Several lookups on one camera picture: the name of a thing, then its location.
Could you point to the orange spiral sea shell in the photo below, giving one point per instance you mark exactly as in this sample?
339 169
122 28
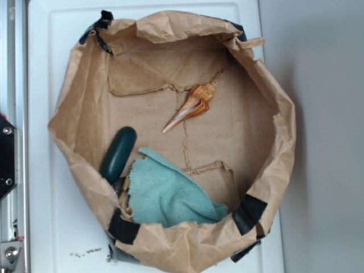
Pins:
197 103

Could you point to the dark green oval soap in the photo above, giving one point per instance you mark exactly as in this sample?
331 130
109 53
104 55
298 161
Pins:
118 154

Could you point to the teal cloth rag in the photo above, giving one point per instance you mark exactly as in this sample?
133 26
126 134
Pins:
160 192

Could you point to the aluminium frame rail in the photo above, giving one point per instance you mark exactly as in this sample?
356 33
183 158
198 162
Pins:
14 211

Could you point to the metal corner bracket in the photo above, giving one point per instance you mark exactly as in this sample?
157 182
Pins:
12 257

